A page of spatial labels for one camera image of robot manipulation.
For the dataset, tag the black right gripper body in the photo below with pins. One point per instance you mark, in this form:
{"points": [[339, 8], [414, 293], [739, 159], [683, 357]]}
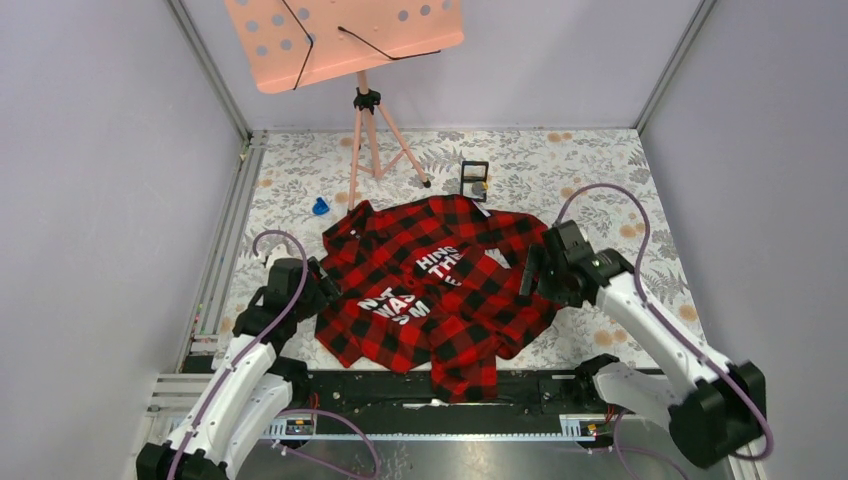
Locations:
{"points": [[551, 286]]}

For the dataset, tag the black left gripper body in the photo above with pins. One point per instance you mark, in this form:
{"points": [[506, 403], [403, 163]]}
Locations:
{"points": [[311, 301]]}

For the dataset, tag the red black plaid shirt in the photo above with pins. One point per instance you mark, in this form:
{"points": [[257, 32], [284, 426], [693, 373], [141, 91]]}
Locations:
{"points": [[436, 282]]}

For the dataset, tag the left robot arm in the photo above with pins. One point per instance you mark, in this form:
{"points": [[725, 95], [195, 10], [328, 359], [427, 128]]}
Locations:
{"points": [[253, 384]]}

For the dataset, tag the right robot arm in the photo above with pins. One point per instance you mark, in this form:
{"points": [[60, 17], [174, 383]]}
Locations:
{"points": [[710, 406]]}

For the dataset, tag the small round brooch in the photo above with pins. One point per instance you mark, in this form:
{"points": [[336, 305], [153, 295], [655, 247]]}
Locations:
{"points": [[479, 190]]}

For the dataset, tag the small blue plastic object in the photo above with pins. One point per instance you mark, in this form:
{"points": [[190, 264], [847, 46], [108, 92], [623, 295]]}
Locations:
{"points": [[320, 207]]}

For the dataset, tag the floral patterned table mat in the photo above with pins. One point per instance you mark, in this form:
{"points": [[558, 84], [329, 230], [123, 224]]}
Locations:
{"points": [[596, 180]]}

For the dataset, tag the pink music stand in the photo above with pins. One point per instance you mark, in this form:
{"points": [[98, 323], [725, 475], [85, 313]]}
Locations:
{"points": [[293, 44]]}

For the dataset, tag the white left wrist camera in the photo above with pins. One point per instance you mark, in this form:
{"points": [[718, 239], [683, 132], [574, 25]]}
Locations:
{"points": [[278, 252]]}

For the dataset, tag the black brooch holder frame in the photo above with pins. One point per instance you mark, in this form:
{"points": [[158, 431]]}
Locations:
{"points": [[471, 172]]}

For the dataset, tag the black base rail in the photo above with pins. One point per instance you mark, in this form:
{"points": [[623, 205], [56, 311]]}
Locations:
{"points": [[527, 403]]}

